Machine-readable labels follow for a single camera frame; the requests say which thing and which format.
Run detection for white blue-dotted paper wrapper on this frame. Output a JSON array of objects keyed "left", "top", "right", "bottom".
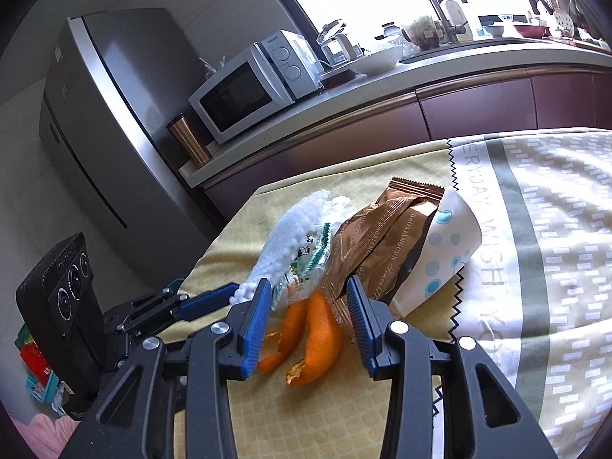
[{"left": 389, "top": 188, "right": 480, "bottom": 319}]

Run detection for copper travel tumbler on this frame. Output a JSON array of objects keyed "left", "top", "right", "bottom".
[{"left": 166, "top": 113, "right": 212, "bottom": 166}]

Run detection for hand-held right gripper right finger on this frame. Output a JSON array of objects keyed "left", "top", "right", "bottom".
[{"left": 345, "top": 275, "right": 558, "bottom": 459}]

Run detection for glass jar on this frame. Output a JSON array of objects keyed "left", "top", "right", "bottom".
[{"left": 406, "top": 14, "right": 443, "bottom": 49}]

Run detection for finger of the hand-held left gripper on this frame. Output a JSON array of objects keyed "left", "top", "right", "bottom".
[{"left": 115, "top": 283, "right": 241, "bottom": 336}]

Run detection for white microwave oven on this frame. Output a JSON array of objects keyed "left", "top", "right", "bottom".
[{"left": 188, "top": 30, "right": 325, "bottom": 145}]

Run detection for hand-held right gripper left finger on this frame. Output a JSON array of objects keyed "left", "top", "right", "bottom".
[{"left": 60, "top": 277, "right": 273, "bottom": 459}]

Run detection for white foam fruit net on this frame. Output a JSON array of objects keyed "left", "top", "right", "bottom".
[{"left": 229, "top": 190, "right": 357, "bottom": 304}]

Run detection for silver refrigerator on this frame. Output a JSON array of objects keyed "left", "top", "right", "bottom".
[{"left": 38, "top": 7, "right": 230, "bottom": 269}]

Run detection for large orange peel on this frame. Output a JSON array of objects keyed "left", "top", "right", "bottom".
[{"left": 285, "top": 291, "right": 342, "bottom": 387}]

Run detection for white and grey patterned cloth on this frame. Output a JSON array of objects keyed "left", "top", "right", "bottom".
[{"left": 430, "top": 127, "right": 612, "bottom": 459}]

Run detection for blue and white bowl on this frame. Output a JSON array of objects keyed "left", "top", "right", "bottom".
[{"left": 478, "top": 13, "right": 514, "bottom": 38}]

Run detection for small orange peel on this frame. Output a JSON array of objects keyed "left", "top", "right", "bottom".
[{"left": 257, "top": 299, "right": 308, "bottom": 374}]

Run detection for white slotted spatula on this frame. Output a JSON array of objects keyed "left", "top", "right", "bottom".
[{"left": 550, "top": 0, "right": 575, "bottom": 36}]

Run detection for kitchen counter with purple cabinets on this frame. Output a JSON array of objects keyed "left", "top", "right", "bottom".
[{"left": 179, "top": 38, "right": 612, "bottom": 223}]

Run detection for brown snack wrapper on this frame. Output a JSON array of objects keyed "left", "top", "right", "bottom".
[{"left": 320, "top": 177, "right": 448, "bottom": 340}]

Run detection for person's pink clothing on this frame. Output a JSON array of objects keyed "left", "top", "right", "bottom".
[{"left": 10, "top": 413, "right": 82, "bottom": 455}]

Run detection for white ceramic bowl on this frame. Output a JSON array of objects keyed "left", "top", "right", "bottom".
[{"left": 351, "top": 47, "right": 405, "bottom": 76}]

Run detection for glass kettle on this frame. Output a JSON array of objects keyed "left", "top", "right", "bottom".
[{"left": 318, "top": 19, "right": 361, "bottom": 65}]

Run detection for red pan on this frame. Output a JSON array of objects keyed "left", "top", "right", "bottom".
[{"left": 514, "top": 21, "right": 550, "bottom": 39}]

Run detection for green and white wrapper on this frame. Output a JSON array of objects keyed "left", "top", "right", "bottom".
[{"left": 270, "top": 222, "right": 335, "bottom": 311}]

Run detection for yellow checked tablecloth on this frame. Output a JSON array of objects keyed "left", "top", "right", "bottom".
[{"left": 158, "top": 138, "right": 460, "bottom": 459}]

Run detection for white soap bottle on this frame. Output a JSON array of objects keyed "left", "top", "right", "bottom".
[{"left": 440, "top": 0, "right": 474, "bottom": 41}]

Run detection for metal kitchen faucet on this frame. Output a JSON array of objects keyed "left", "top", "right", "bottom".
[{"left": 404, "top": 0, "right": 467, "bottom": 44}]

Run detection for colourful cardboard boxes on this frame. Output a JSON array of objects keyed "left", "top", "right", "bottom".
[{"left": 14, "top": 325, "right": 60, "bottom": 402}]

